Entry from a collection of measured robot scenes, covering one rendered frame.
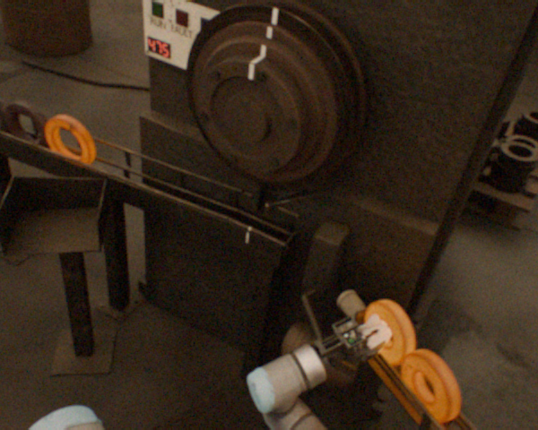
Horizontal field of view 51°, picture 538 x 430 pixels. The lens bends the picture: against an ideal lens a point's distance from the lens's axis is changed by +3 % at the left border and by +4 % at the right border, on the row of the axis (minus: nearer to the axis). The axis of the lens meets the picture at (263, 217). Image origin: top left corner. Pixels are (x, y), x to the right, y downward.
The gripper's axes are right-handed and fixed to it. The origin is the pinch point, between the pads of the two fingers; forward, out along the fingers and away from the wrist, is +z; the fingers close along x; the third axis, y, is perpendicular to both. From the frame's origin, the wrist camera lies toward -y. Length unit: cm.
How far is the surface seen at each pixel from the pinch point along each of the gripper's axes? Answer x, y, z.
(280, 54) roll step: 41, 56, -2
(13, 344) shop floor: 89, -47, -102
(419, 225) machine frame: 17.7, 7.8, 21.2
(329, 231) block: 30.0, 6.1, 1.3
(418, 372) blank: -12.6, 0.2, -1.6
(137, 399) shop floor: 50, -57, -69
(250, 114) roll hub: 40, 45, -11
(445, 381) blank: -18.8, 5.0, 0.0
